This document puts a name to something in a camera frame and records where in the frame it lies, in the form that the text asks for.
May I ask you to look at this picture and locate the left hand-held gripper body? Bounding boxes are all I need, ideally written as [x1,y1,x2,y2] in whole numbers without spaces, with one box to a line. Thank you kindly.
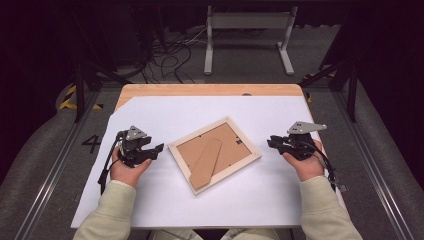
[116,125,150,168]

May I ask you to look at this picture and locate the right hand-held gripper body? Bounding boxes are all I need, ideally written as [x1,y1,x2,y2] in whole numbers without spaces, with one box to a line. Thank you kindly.
[283,121,328,162]

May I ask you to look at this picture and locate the wooden picture frame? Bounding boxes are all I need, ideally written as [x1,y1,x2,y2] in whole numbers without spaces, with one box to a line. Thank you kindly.
[167,116,263,196]

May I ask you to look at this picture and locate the person's left hand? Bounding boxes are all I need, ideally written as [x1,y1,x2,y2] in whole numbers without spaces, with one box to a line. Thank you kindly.
[109,148,153,187]

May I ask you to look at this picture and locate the person's right hand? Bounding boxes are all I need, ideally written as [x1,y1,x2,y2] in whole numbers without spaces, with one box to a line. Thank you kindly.
[282,139,325,183]

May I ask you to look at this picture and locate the white paper sheet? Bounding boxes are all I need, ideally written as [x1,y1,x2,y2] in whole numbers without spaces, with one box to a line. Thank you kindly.
[70,95,348,230]

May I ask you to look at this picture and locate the black metal stand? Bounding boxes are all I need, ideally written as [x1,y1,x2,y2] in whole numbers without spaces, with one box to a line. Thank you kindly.
[68,59,131,124]
[298,59,359,124]

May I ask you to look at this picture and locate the yellow black hazard tape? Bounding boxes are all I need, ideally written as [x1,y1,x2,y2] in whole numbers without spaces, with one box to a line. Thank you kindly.
[58,84,104,111]

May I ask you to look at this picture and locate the person's left leg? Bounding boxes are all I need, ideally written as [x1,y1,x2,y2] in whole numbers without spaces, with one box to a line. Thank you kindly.
[151,229,204,240]

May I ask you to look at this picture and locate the person's leg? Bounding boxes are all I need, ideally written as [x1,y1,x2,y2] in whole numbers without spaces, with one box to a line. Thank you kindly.
[151,229,204,240]
[219,228,284,240]

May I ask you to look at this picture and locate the person's right leg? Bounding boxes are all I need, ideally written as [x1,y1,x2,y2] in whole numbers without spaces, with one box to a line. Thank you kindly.
[219,228,284,240]

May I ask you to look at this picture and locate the black computer tower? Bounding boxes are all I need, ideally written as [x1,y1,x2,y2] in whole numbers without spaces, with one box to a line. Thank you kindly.
[109,3,151,68]

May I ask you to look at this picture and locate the white metal stand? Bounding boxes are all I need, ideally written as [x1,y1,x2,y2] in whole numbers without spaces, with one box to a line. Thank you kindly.
[203,5,299,76]

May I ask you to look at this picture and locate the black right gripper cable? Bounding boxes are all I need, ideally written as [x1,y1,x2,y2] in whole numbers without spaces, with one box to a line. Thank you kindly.
[299,139,341,193]

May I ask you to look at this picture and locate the aluminium floor rail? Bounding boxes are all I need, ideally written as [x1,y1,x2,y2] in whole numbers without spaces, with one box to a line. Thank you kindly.
[333,91,416,240]
[14,91,101,240]

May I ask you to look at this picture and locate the tangle of black floor cables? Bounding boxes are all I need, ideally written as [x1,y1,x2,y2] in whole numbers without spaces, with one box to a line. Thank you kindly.
[143,28,208,84]

